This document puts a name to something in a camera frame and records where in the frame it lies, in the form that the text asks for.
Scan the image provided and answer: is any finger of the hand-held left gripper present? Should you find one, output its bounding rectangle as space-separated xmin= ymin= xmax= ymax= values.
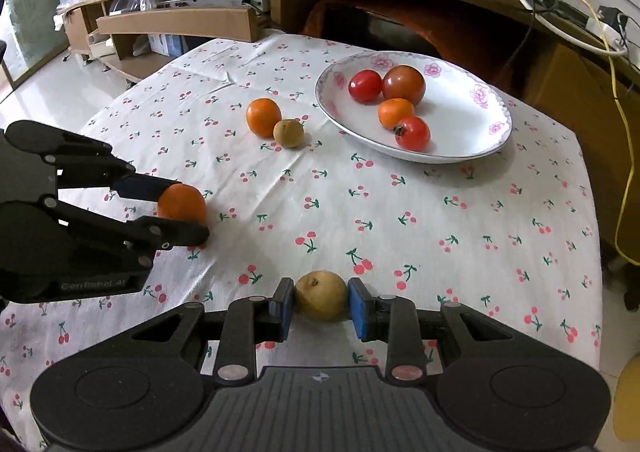
xmin=0 ymin=120 xmax=182 ymax=204
xmin=46 ymin=195 xmax=211 ymax=279

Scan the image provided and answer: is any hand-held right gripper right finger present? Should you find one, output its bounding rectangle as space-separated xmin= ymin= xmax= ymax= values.
xmin=347 ymin=277 xmax=533 ymax=380

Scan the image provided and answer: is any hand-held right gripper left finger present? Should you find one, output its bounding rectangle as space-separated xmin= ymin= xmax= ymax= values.
xmin=107 ymin=277 xmax=296 ymax=380

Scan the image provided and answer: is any orange persimmon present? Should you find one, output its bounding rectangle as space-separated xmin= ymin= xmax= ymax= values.
xmin=245 ymin=98 xmax=283 ymax=138
xmin=377 ymin=98 xmax=417 ymax=131
xmin=156 ymin=184 xmax=208 ymax=247

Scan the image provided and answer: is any yellow-brown pear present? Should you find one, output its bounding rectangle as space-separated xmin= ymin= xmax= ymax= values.
xmin=294 ymin=270 xmax=350 ymax=321

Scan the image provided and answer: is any white floral-rim plate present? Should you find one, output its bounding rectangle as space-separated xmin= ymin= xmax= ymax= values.
xmin=314 ymin=51 xmax=513 ymax=164

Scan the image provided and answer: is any cherry print tablecloth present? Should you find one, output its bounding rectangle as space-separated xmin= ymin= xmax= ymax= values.
xmin=0 ymin=34 xmax=603 ymax=452

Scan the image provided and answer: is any blue and white box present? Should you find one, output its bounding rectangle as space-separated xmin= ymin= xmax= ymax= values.
xmin=148 ymin=33 xmax=188 ymax=56

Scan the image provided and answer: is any small brown kiwi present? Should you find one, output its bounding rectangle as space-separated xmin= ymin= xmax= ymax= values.
xmin=273 ymin=118 xmax=305 ymax=149

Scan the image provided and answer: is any curved wooden shelf board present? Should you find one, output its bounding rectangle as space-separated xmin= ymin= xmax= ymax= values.
xmin=96 ymin=7 xmax=262 ymax=42

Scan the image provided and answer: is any red tomato with stem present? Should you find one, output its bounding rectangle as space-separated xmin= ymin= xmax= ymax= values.
xmin=393 ymin=116 xmax=432 ymax=153

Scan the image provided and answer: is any silver media player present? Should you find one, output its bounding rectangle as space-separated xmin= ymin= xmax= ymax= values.
xmin=154 ymin=0 xmax=272 ymax=14

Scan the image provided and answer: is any small red tomato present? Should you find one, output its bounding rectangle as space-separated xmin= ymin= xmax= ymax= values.
xmin=348 ymin=69 xmax=384 ymax=104

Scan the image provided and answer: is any large dark red tomato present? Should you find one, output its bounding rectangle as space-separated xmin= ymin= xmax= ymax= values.
xmin=382 ymin=64 xmax=427 ymax=107

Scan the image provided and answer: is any yellow stool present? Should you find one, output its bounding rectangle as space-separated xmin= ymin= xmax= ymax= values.
xmin=614 ymin=359 xmax=640 ymax=452

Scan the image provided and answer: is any white power strip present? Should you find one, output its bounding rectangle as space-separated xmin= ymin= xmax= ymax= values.
xmin=586 ymin=17 xmax=627 ymax=52

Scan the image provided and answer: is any black power adapter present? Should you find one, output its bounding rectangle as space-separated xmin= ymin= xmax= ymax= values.
xmin=597 ymin=6 xmax=627 ymax=31

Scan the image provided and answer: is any yellow cable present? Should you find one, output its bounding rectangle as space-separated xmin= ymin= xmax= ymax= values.
xmin=467 ymin=0 xmax=640 ymax=267

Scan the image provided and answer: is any white cable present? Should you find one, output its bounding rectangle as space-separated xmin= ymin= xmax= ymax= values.
xmin=492 ymin=0 xmax=628 ymax=58

